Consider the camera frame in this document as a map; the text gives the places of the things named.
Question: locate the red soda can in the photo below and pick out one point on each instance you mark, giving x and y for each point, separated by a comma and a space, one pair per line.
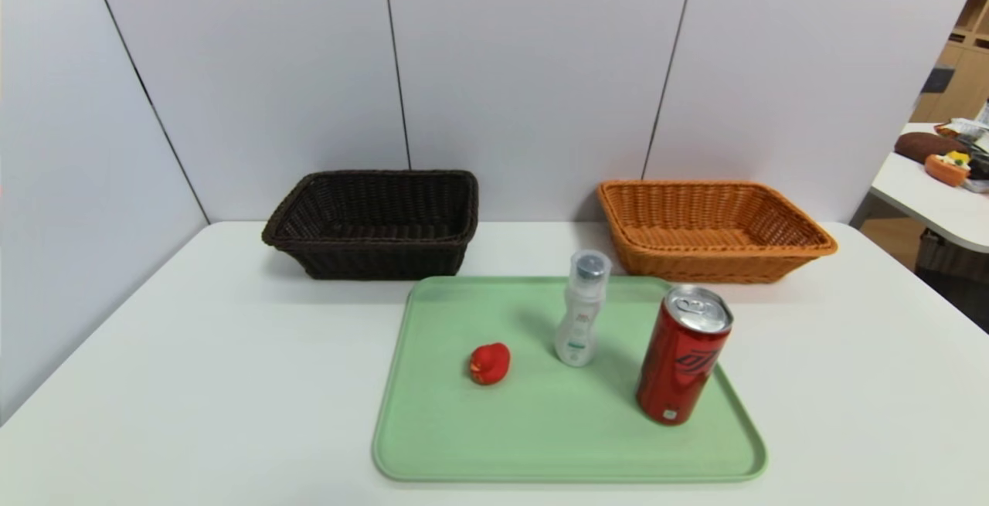
680, 367

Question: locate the crinkled snack bag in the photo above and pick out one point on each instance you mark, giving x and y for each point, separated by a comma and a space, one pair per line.
962, 129

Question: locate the white bottle with clear cap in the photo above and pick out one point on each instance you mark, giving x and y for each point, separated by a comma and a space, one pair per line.
579, 328

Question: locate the wooden shelf cabinet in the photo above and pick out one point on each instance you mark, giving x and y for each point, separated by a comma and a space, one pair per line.
966, 81

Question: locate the orange toy food bowl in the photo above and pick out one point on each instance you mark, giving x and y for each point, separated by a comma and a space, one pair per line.
944, 172

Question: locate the brown bread loaf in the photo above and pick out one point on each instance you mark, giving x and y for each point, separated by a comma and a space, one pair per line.
919, 147

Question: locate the small black wall panel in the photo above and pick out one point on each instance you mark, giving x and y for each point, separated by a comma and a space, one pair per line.
939, 79

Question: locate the orange wicker basket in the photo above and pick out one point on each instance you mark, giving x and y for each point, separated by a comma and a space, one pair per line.
695, 263

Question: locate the white side table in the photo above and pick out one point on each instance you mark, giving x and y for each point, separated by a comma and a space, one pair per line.
943, 208

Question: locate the dark brown wicker basket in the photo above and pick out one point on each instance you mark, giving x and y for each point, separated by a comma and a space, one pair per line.
371, 259

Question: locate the light green plastic tray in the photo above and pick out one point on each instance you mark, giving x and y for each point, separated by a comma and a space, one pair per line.
541, 429

